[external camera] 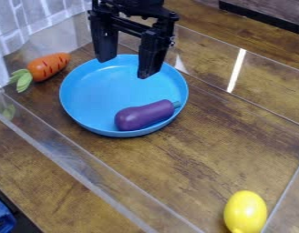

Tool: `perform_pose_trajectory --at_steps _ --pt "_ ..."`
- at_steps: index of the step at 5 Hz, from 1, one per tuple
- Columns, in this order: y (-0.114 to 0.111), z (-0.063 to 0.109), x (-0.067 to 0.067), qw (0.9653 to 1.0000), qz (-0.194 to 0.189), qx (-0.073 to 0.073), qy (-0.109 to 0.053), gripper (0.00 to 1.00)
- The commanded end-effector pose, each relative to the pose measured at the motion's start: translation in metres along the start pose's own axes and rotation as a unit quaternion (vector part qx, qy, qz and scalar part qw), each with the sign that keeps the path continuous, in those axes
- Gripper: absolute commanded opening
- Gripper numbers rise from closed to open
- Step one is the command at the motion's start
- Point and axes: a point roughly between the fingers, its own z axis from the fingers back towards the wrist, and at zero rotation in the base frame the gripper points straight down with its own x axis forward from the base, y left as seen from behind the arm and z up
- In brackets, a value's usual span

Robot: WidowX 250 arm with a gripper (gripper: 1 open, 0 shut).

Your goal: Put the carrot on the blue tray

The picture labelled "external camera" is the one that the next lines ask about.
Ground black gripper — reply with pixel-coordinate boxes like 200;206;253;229
89;0;179;79

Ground orange toy carrot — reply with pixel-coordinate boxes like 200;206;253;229
10;53;72;93

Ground blue round plastic tray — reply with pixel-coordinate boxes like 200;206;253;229
60;55;189;137

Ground white sheer curtain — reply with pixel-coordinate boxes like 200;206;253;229
0;0;91;87

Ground purple toy eggplant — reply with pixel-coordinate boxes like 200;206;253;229
115;99;182;131

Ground yellow toy lemon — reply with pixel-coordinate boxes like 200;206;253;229
225;190;268;233

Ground blue plastic object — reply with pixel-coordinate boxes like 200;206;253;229
0;200;18;233

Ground clear acrylic enclosure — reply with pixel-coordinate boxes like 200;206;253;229
0;12;299;233

